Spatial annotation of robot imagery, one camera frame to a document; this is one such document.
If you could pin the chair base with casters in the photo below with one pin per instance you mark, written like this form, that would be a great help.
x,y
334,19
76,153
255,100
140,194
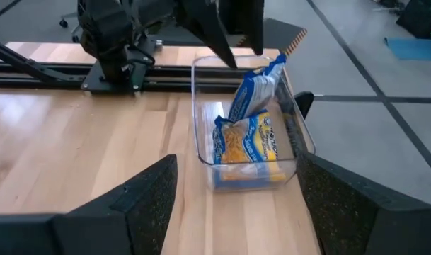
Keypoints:
x,y
63,23

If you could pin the blue soy sauce ramen pack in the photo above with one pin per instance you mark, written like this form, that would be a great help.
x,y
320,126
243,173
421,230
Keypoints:
x,y
257,88
247,141

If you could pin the black device with green light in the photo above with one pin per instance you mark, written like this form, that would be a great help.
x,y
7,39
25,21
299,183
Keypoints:
x,y
417,17

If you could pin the clear plastic bin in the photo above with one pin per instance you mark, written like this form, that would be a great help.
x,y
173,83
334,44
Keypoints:
x,y
204,141

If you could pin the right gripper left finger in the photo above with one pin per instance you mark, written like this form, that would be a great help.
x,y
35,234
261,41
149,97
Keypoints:
x,y
144,219

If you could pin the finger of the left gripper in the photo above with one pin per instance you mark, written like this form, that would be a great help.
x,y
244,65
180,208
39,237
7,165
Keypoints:
x,y
208,21
255,21

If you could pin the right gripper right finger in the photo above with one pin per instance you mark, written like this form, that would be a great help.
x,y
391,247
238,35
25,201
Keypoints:
x,y
360,219

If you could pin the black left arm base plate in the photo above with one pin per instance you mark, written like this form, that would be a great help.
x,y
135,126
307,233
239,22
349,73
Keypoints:
x,y
95,83

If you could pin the blue floor mat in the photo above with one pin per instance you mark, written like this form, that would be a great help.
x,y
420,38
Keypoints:
x,y
413,49

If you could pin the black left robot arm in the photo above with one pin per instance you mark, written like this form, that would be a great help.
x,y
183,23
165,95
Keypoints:
x,y
109,32

